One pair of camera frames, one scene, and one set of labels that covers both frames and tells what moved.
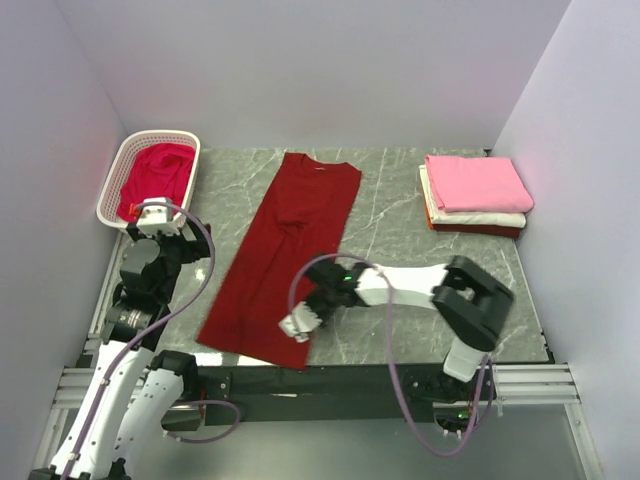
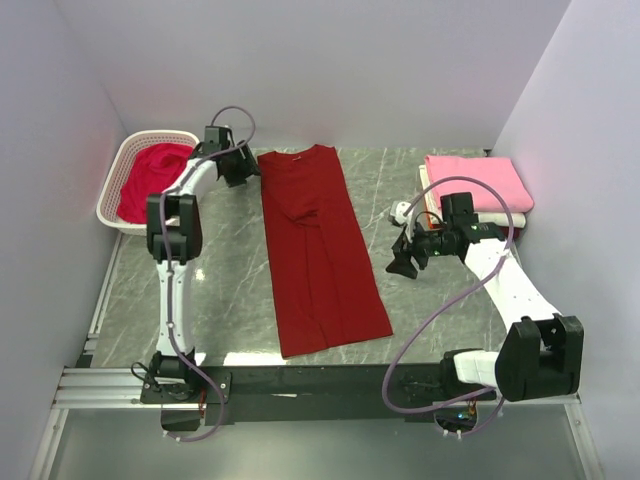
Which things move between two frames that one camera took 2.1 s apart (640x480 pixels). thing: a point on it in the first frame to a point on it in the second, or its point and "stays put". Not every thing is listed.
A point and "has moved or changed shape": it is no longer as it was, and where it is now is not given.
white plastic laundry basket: x=107 y=208 stays put
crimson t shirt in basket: x=158 y=171 stays put
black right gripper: x=311 y=302 to x=403 y=252
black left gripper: x=194 y=249 to x=248 y=167
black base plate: x=331 y=393 stays put
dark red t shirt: x=303 y=215 has moved or changed shape
